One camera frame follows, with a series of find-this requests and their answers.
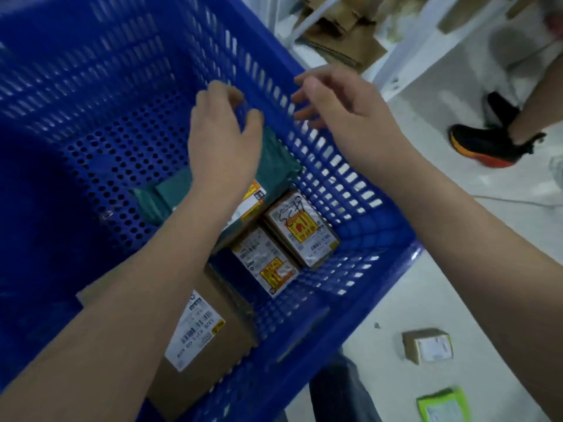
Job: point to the person's right leg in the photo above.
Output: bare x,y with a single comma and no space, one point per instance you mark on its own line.
338,395

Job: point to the person's right hand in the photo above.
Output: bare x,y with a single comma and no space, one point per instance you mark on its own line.
360,123

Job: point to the brown box with white label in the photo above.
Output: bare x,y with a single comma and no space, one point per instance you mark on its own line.
413,347

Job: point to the small box fragile sticker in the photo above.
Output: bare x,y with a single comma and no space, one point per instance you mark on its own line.
264,259

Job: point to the large brown box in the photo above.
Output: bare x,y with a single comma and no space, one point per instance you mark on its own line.
220,347

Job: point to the dark green poly mailer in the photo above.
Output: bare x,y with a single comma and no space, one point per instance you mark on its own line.
281,166

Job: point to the heap of torn brown cartons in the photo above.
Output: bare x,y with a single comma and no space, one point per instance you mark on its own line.
352,43

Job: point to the light green poly mailer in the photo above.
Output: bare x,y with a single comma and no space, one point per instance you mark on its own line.
426,404

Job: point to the white metal shelf rack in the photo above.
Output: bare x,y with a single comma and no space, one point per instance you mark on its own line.
413,43

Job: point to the blue plastic crate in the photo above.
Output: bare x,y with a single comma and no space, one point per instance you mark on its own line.
88,61

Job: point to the person's left hand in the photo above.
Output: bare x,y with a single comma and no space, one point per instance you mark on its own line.
220,149

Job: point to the person's left forearm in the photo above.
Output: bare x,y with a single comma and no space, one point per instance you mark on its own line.
110,325

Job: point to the small box handwritten label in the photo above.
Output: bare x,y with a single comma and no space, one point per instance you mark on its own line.
308,241

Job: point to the black orange sneaker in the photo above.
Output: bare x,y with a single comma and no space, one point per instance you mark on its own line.
501,109

